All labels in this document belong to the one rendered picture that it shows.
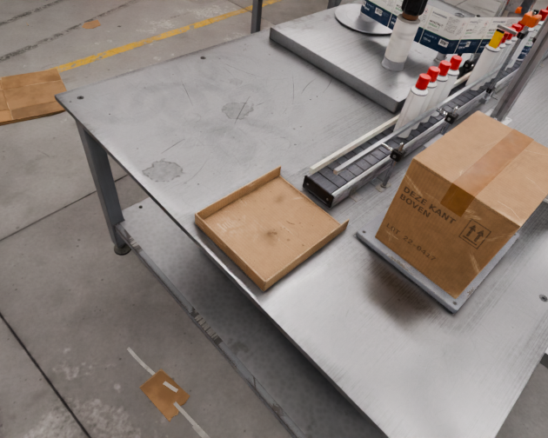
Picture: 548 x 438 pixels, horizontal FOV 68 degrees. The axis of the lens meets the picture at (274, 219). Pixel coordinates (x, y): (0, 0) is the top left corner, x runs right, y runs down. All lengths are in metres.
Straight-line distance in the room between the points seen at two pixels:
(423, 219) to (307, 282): 0.30
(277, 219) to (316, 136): 0.40
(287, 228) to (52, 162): 1.80
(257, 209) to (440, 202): 0.46
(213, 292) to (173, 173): 0.62
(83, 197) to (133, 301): 0.71
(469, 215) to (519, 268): 0.38
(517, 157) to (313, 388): 0.97
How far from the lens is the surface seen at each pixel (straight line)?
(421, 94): 1.30
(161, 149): 1.27
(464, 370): 1.00
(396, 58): 1.73
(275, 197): 1.12
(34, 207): 2.38
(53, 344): 1.90
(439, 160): 0.92
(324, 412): 1.51
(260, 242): 1.01
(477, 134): 1.06
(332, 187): 1.12
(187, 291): 1.65
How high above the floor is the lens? 1.64
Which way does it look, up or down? 49 degrees down
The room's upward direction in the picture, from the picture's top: 10 degrees clockwise
